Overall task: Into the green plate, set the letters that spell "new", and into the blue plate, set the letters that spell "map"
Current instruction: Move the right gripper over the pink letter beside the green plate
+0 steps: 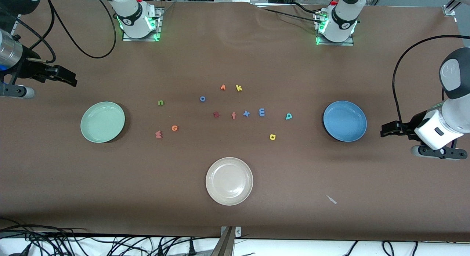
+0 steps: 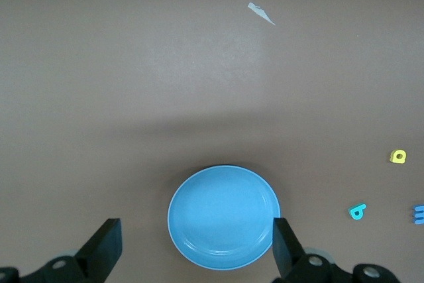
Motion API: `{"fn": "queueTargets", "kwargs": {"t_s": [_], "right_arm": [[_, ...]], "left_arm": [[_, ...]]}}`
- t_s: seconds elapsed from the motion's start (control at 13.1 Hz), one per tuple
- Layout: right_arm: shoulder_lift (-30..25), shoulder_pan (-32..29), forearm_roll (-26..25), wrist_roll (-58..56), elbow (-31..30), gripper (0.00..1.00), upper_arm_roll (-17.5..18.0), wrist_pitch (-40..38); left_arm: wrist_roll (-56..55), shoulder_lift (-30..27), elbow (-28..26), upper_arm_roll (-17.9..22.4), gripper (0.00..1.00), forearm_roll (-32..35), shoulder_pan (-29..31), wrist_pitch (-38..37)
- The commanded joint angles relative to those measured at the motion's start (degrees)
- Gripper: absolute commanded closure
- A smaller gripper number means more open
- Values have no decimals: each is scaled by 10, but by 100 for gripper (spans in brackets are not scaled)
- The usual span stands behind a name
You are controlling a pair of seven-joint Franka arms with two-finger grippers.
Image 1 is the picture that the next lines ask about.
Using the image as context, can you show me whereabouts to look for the blue plate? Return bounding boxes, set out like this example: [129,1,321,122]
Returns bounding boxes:
[323,101,368,143]

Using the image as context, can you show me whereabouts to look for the green plate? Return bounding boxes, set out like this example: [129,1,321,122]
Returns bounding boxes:
[80,101,126,144]

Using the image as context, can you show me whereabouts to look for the aluminium profile corner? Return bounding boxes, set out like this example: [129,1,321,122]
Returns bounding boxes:
[442,0,470,17]

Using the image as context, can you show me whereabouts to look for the beige plate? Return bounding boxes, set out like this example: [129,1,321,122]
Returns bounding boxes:
[205,157,254,206]

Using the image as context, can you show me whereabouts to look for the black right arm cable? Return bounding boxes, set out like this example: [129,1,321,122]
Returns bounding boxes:
[13,0,117,64]

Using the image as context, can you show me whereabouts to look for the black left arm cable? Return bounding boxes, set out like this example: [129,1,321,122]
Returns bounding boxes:
[392,35,470,126]

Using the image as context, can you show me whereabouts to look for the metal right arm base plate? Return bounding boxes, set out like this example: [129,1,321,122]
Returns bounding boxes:
[122,6,162,42]

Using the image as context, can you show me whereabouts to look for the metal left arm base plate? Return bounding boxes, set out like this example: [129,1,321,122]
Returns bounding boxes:
[315,10,355,47]

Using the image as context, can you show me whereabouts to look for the black looped floor cables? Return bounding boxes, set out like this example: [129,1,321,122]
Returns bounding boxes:
[341,241,419,256]

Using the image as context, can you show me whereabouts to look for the black cable to arm base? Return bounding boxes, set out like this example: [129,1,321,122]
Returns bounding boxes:
[253,2,323,23]

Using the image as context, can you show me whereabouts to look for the black floor cable bundle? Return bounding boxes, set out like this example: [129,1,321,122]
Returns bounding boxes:
[0,217,221,256]

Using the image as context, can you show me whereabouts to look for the metal table edge bracket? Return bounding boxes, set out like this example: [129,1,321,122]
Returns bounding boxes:
[211,226,242,256]

